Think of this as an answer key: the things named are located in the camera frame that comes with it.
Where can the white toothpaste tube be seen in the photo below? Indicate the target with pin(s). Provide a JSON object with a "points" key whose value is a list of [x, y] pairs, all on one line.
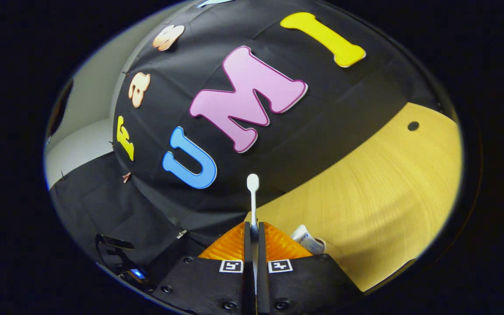
{"points": [[305, 238]]}

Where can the silver clip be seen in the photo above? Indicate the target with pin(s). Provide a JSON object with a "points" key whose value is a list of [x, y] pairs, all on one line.
{"points": [[181, 234]]}

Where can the black backdrop cloth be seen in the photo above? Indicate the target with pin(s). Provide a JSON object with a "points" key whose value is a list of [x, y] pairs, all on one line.
{"points": [[322, 109]]}

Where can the copper clip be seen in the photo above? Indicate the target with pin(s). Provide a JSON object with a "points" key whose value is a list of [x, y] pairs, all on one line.
{"points": [[126, 177]]}

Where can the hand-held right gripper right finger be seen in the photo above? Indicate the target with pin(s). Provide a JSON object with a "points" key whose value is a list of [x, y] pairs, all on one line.
{"points": [[262, 253]]}

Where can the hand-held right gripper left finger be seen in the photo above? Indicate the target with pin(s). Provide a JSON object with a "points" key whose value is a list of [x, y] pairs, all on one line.
{"points": [[248, 253]]}

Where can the white toothbrush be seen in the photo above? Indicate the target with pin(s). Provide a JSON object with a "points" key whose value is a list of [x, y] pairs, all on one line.
{"points": [[253, 201]]}

